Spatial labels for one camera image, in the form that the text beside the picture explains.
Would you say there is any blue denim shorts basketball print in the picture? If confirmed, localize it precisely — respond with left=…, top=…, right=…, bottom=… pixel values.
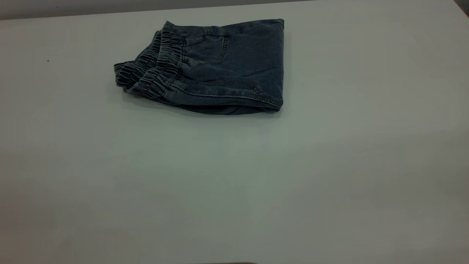
left=113, top=18, right=285, bottom=116

